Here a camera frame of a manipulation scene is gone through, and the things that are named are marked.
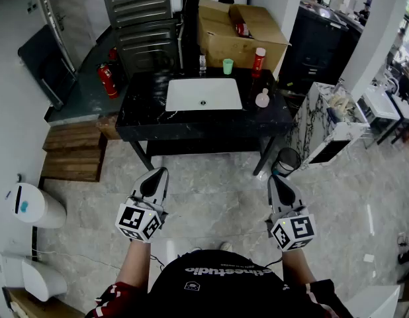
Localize black mesh waste basket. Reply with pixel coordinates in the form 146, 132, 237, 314
271, 147, 302, 179

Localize person's right forearm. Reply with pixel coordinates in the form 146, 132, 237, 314
281, 247, 317, 288

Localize white box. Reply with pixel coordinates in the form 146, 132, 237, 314
342, 284, 402, 318

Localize large red fire extinguisher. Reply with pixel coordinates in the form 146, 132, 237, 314
97, 62, 120, 100

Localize person's left forearm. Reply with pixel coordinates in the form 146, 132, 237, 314
119, 238, 166, 294

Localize black cabinet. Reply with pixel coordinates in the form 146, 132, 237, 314
281, 4, 350, 95

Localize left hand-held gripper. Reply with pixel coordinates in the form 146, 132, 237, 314
114, 166, 169, 244

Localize large cardboard box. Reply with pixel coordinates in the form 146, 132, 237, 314
197, 0, 292, 75

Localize black metal stand frame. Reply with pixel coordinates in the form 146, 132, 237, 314
129, 136, 279, 177

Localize black panel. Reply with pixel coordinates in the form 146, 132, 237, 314
17, 24, 77, 110

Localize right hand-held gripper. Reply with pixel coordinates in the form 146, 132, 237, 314
265, 174, 317, 252

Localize wooden steps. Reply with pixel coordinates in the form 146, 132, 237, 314
41, 121, 109, 182

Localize white toilet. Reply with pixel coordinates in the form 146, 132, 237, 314
0, 250, 69, 303

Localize red bottle with white cap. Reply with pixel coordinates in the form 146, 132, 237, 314
251, 47, 266, 79

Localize metal door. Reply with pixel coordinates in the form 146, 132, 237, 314
34, 0, 110, 74

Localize white cylindrical trash bin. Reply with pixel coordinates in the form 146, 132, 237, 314
8, 182, 68, 229

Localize person's red striped jacket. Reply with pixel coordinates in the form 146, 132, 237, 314
84, 278, 346, 318

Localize person's black shirt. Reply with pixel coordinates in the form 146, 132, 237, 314
147, 249, 324, 318

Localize white sink basin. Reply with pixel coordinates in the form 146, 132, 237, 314
165, 77, 244, 113

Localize white side table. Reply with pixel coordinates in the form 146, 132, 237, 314
361, 83, 406, 146

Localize red packet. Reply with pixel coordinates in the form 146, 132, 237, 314
235, 23, 254, 39

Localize white marble counter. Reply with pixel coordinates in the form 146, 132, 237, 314
300, 81, 371, 171

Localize grey ribbed washing machine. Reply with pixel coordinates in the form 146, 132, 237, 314
97, 0, 175, 30
112, 17, 183, 80

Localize black marble sink table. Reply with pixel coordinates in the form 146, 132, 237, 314
114, 67, 295, 142

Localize clear pink soap bottle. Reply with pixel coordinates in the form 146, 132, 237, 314
255, 87, 270, 109

